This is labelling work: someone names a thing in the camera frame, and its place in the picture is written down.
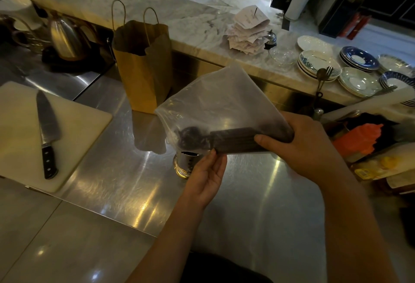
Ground metal fork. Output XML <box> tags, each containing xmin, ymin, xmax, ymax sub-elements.
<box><xmin>318</xmin><ymin>66</ymin><xmax>334</xmax><ymax>98</ymax></box>

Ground stack of blue striped plates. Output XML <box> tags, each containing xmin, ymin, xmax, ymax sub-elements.
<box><xmin>379</xmin><ymin>71</ymin><xmax>415</xmax><ymax>108</ymax></box>

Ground grey patterned plate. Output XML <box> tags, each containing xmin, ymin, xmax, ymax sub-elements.
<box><xmin>377</xmin><ymin>54</ymin><xmax>415</xmax><ymax>78</ymax></box>

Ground glass jug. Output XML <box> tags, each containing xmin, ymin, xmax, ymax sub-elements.
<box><xmin>0</xmin><ymin>16</ymin><xmax>52</xmax><ymax>54</ymax></box>

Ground bundle of dark sticks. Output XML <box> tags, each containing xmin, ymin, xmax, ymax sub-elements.
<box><xmin>177</xmin><ymin>125</ymin><xmax>294</xmax><ymax>154</ymax></box>

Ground yellow packet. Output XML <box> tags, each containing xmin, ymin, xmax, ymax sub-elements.
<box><xmin>351</xmin><ymin>143</ymin><xmax>415</xmax><ymax>182</ymax></box>

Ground plain white plate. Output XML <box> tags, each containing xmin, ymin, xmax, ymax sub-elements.
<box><xmin>297</xmin><ymin>35</ymin><xmax>335</xmax><ymax>57</ymax></box>

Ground small metal bell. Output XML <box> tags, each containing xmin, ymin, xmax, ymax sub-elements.
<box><xmin>264</xmin><ymin>29</ymin><xmax>278</xmax><ymax>50</ymax></box>

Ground stack of blue-rimmed plates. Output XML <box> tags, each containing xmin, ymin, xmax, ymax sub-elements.
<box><xmin>339</xmin><ymin>46</ymin><xmax>381</xmax><ymax>73</ymax></box>

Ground clear plastic bag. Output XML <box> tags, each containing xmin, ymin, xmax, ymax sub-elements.
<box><xmin>155</xmin><ymin>64</ymin><xmax>295</xmax><ymax>155</ymax></box>

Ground black-handled kitchen knife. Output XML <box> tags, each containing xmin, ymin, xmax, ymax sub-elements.
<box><xmin>36</xmin><ymin>90</ymin><xmax>62</xmax><ymax>180</ymax></box>

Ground person's left forearm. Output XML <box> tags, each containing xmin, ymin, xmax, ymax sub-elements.
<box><xmin>126</xmin><ymin>195</ymin><xmax>209</xmax><ymax>283</ymax></box>

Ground perforated metal utensil holder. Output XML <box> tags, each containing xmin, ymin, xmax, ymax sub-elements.
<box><xmin>172</xmin><ymin>150</ymin><xmax>209</xmax><ymax>180</ymax></box>

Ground white vase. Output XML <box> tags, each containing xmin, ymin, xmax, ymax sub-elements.
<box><xmin>284</xmin><ymin>0</ymin><xmax>317</xmax><ymax>22</ymax></box>

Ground black stove base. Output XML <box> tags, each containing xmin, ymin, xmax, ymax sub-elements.
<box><xmin>41</xmin><ymin>45</ymin><xmax>115</xmax><ymax>75</ymax></box>

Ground person's black clothing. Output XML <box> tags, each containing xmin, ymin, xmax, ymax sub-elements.
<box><xmin>179</xmin><ymin>252</ymin><xmax>273</xmax><ymax>283</ymax></box>

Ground clear glass bowl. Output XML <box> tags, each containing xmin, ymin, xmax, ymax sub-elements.
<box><xmin>268</xmin><ymin>46</ymin><xmax>297</xmax><ymax>67</ymax></box>

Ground beige cutting board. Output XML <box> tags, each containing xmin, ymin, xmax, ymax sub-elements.
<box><xmin>0</xmin><ymin>81</ymin><xmax>113</xmax><ymax>194</ymax></box>

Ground red bottles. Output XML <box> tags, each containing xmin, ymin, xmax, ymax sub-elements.
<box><xmin>338</xmin><ymin>12</ymin><xmax>372</xmax><ymax>41</ymax></box>

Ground white cup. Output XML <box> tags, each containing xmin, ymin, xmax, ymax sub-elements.
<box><xmin>0</xmin><ymin>0</ymin><xmax>43</xmax><ymax>31</ymax></box>

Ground metal kettle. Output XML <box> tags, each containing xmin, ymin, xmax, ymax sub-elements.
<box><xmin>48</xmin><ymin>13</ymin><xmax>93</xmax><ymax>63</ymax></box>

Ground metal spoon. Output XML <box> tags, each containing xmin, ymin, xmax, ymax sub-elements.
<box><xmin>312</xmin><ymin>67</ymin><xmax>327</xmax><ymax>109</ymax></box>

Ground person's right forearm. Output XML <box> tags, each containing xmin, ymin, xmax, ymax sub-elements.
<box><xmin>319</xmin><ymin>163</ymin><xmax>400</xmax><ymax>283</ymax></box>

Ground pile of paper receipts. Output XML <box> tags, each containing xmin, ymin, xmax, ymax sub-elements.
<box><xmin>225</xmin><ymin>5</ymin><xmax>271</xmax><ymax>56</ymax></box>

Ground brown paper bag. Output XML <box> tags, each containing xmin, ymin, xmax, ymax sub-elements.
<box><xmin>111</xmin><ymin>0</ymin><xmax>173</xmax><ymax>115</ymax></box>

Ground long white roll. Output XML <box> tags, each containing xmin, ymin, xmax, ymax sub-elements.
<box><xmin>320</xmin><ymin>86</ymin><xmax>415</xmax><ymax>124</ymax></box>

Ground stack of leaf-patterned plates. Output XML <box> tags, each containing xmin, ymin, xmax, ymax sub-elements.
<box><xmin>297</xmin><ymin>50</ymin><xmax>343</xmax><ymax>83</ymax></box>

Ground person's right hand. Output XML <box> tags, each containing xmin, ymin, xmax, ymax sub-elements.
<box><xmin>254</xmin><ymin>111</ymin><xmax>345</xmax><ymax>187</ymax></box>

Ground person's left hand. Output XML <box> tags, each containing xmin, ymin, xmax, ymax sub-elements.
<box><xmin>184</xmin><ymin>149</ymin><xmax>228</xmax><ymax>209</ymax></box>

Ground stack of pale green plates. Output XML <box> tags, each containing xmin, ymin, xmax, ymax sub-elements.
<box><xmin>338</xmin><ymin>67</ymin><xmax>383</xmax><ymax>98</ymax></box>

